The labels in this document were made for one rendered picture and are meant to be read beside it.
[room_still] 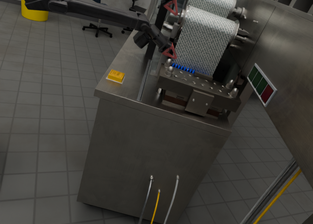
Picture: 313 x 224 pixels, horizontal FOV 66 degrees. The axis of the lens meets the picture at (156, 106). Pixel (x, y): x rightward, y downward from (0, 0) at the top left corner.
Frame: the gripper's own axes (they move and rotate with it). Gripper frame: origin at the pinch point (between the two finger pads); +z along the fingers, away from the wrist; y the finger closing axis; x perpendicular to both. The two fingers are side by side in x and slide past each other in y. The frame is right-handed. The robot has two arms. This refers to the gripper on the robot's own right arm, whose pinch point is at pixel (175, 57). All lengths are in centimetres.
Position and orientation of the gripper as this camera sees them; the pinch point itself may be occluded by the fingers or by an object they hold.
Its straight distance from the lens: 126.9
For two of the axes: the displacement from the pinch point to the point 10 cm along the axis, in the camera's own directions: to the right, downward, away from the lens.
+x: 7.4, -5.5, -3.9
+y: -0.7, 5.1, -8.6
